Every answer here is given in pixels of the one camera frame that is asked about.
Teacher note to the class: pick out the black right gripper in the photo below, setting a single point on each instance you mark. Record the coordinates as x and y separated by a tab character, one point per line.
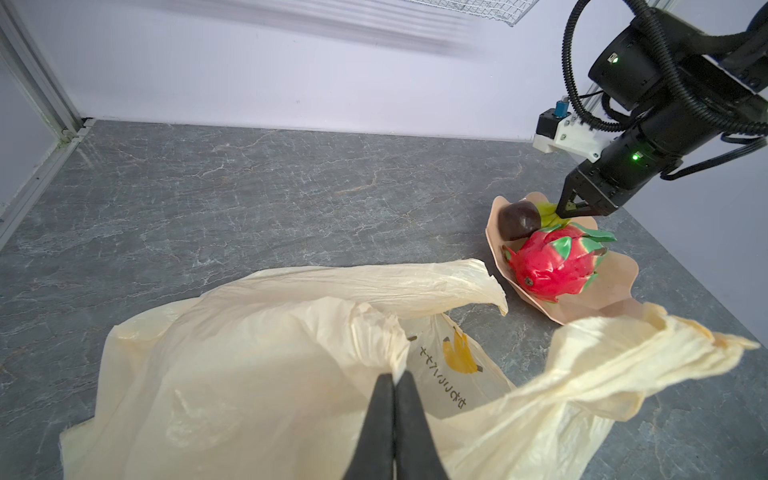
654	147

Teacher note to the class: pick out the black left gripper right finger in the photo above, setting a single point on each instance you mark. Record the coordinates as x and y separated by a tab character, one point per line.
415	454

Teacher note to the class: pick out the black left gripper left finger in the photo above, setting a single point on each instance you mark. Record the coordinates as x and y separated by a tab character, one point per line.
374	454

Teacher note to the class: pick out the translucent banana print plastic bag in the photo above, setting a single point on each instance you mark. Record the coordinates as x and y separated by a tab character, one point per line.
269	377

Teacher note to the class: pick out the pink fake dragon fruit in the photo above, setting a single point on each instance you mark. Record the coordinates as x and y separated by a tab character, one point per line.
558	260

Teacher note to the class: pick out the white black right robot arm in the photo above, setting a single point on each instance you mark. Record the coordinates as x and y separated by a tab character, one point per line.
679	102

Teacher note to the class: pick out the peach wavy fruit bowl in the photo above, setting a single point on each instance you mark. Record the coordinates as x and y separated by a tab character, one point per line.
609	295

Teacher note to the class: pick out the dark brown round fruit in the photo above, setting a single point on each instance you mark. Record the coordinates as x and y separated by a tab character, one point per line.
518	220

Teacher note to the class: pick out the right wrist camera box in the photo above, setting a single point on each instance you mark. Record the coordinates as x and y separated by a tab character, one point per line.
558	129

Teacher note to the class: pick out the white wire wall shelf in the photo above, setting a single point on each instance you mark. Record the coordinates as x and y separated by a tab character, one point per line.
509	12

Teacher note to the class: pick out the aluminium corner frame post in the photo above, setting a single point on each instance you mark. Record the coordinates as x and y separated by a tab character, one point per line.
36	78

